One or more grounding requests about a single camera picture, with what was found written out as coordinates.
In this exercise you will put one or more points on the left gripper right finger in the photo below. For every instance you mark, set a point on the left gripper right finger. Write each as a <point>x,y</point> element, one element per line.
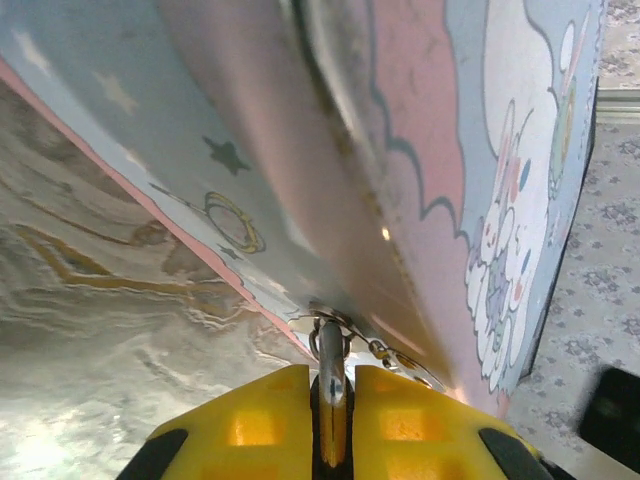
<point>415,430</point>

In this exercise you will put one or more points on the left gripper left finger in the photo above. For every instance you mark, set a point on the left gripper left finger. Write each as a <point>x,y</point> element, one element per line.
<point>250,430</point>

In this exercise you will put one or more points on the cartoon print tin box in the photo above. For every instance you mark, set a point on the cartoon print tin box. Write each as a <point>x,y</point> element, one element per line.
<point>325,150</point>

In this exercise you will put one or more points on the aluminium table edge rail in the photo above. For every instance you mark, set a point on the aluminium table edge rail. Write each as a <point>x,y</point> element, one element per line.
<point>620,105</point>

